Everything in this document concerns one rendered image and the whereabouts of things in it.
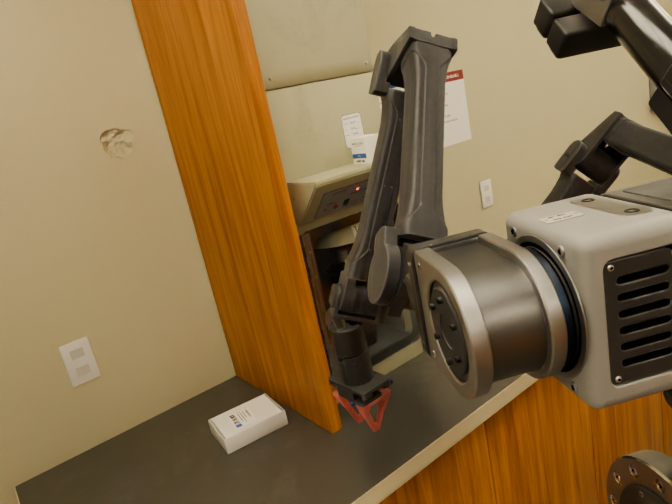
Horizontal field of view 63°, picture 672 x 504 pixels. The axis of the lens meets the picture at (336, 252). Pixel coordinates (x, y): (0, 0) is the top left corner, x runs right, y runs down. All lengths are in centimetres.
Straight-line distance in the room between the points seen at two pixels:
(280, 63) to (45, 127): 60
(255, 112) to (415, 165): 47
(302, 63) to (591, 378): 97
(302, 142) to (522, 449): 96
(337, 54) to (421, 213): 72
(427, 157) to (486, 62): 173
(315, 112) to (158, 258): 61
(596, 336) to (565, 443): 128
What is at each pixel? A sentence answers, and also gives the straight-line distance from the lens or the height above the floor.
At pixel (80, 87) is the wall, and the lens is 154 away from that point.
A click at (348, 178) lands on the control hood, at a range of 119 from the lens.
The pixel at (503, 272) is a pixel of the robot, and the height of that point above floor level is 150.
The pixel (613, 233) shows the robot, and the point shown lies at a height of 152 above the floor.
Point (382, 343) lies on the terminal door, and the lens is 145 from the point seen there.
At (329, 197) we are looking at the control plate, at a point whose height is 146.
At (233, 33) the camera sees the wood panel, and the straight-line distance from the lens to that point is 113.
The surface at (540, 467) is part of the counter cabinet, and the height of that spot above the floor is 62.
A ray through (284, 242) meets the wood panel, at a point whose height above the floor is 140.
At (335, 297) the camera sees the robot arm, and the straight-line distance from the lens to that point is 91.
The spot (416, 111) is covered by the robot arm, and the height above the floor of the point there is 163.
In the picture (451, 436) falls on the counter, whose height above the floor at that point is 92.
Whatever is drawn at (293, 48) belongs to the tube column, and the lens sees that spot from 128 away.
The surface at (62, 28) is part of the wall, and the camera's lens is 156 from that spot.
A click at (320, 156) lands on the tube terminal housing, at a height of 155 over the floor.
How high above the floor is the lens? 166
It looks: 15 degrees down
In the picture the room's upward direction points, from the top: 12 degrees counter-clockwise
